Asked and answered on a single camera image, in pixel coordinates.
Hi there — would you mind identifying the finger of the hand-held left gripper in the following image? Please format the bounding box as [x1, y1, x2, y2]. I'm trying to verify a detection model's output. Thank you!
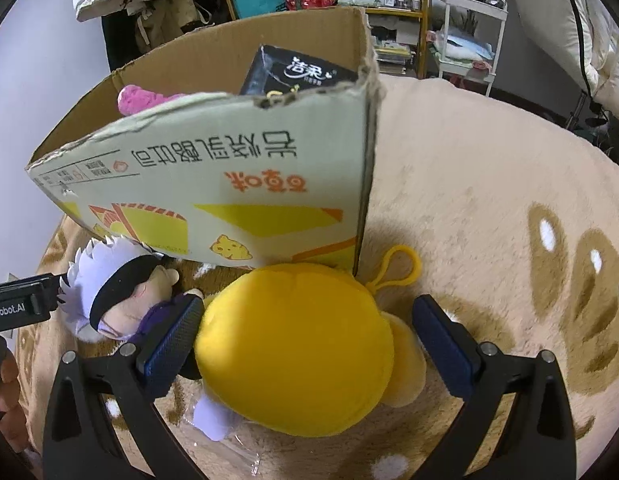
[0, 272, 71, 317]

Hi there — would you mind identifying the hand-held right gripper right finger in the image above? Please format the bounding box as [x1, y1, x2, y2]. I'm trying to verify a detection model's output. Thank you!
[412, 295, 578, 480]

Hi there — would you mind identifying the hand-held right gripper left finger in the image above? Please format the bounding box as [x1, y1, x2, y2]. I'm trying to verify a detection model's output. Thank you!
[42, 294, 206, 480]

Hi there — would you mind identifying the white-haired plush doll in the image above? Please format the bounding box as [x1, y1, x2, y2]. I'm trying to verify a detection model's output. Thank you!
[59, 237, 251, 444]

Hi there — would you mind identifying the yellow plush toy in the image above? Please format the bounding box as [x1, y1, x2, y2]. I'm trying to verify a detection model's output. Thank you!
[193, 245, 428, 439]

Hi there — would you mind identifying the printed cardboard box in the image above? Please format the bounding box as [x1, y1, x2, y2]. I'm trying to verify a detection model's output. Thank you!
[25, 6, 386, 279]

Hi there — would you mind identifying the pink plush toy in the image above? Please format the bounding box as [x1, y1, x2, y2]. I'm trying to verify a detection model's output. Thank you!
[118, 85, 184, 117]

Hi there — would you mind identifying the black tissue pack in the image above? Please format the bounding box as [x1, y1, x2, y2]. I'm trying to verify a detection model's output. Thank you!
[239, 44, 360, 98]

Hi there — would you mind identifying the person's left hand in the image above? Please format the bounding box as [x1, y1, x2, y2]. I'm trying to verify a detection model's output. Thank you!
[0, 332, 29, 453]

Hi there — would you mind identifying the black coat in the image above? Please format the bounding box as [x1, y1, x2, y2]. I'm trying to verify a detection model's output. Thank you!
[101, 5, 156, 77]

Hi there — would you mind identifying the beige coat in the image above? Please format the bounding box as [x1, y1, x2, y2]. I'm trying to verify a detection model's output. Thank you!
[134, 0, 211, 56]

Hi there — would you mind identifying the wide pile of books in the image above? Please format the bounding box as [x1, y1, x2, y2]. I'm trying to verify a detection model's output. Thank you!
[370, 24, 416, 79]

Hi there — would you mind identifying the light blue folded cloth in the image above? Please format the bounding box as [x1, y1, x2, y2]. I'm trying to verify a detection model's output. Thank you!
[438, 27, 496, 65]

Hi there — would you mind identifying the wooden shelf unit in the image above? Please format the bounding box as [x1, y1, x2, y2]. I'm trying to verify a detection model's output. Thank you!
[214, 0, 431, 81]

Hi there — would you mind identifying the white trolley cart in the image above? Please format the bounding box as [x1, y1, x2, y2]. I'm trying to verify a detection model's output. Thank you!
[428, 0, 510, 99]

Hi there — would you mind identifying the cream recliner chair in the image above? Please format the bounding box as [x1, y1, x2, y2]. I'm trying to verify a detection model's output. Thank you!
[503, 0, 619, 127]

